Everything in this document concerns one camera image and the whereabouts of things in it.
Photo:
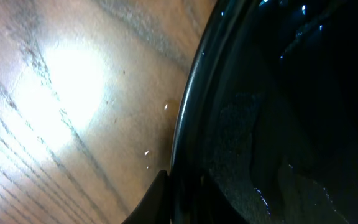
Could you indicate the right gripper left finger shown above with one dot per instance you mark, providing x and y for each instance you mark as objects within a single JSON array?
[{"x": 154, "y": 208}]

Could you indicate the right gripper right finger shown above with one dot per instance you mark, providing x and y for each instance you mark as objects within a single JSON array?
[{"x": 213, "y": 207}]

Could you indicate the black round tray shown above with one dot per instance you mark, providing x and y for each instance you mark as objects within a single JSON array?
[{"x": 270, "y": 113}]

